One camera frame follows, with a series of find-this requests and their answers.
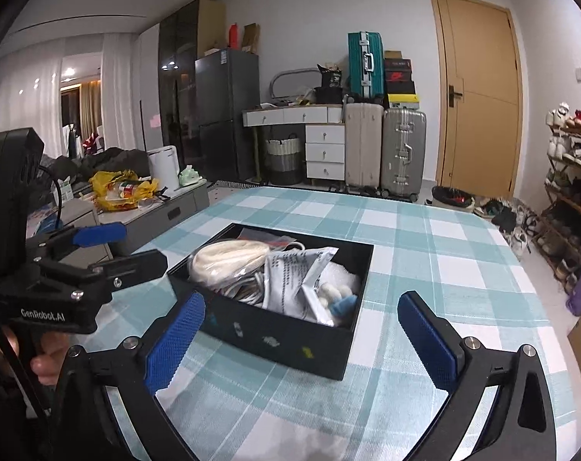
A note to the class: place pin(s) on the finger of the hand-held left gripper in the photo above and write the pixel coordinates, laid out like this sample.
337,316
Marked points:
100,234
136,264

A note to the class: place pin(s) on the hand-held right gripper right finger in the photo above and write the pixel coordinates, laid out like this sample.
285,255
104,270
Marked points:
427,341

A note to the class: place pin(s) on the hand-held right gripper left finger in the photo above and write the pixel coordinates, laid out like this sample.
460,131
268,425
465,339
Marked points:
175,341

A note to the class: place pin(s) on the black cardboard box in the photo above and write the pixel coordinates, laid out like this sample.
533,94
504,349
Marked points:
271,341

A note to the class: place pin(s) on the white bubble wrap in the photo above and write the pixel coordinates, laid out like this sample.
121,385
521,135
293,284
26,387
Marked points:
343,273

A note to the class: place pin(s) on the white printed plastic packet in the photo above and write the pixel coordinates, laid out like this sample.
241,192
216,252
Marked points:
290,288

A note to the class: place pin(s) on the red and white glue packet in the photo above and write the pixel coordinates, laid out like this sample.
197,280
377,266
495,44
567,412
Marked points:
266,239

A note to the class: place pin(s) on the person's left hand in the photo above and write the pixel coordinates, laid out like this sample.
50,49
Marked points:
45,360

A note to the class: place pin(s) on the grey low cabinet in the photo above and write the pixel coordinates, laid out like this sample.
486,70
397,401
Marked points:
146,225

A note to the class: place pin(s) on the yellow plastic bag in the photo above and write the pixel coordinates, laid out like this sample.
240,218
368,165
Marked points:
117,192

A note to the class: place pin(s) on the dark clothes pile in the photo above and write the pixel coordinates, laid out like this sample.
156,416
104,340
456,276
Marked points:
103,161

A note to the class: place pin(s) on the pale green pouch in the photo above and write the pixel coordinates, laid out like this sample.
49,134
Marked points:
190,176

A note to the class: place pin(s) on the white curtain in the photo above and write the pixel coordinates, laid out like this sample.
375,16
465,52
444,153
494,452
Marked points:
120,91

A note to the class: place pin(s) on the shoes on floor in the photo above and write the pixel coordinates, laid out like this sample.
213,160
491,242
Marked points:
501,216

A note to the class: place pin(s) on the black glass cabinet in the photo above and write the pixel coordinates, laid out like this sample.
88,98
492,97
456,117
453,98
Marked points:
177,81

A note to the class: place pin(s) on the grey refrigerator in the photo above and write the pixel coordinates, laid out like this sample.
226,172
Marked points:
225,115

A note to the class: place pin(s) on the grey and white laundry basket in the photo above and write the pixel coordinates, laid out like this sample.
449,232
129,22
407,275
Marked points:
281,161

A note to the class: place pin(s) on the silver suitcase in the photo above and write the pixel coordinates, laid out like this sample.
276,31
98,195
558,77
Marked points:
403,153

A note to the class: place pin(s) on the beige suitcase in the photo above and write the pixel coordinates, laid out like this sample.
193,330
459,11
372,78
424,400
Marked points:
363,149

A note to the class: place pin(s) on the wooden shoe rack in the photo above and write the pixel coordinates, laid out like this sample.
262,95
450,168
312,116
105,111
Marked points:
571,192

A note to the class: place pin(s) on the white drawer desk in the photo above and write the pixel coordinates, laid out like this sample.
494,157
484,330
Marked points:
324,149

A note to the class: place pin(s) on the red bottle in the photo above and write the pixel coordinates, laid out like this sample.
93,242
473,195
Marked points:
233,36

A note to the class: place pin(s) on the oval mirror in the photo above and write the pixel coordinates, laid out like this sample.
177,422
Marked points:
295,84

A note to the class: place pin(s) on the yellow wooden door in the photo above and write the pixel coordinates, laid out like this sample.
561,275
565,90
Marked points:
477,96

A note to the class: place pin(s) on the stack of shoe boxes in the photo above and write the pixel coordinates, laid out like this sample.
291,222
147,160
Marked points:
400,79

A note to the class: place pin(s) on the black paper bag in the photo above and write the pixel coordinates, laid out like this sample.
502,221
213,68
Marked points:
329,84

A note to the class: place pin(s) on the teal suitcase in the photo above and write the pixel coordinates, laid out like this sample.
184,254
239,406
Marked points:
364,67

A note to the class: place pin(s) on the pink wall note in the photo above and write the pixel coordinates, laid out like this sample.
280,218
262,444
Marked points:
154,120

